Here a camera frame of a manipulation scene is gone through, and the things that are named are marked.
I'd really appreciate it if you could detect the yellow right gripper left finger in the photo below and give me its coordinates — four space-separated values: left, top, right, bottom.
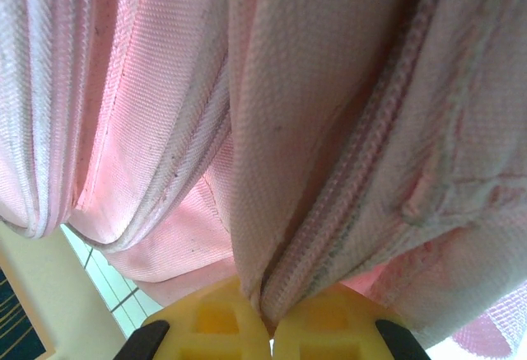
117 276 273 360

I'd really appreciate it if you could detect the pink backpack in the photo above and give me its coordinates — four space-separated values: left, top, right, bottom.
0 0 527 357

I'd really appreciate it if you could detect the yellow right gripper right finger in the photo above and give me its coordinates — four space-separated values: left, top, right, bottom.
273 283 430 360

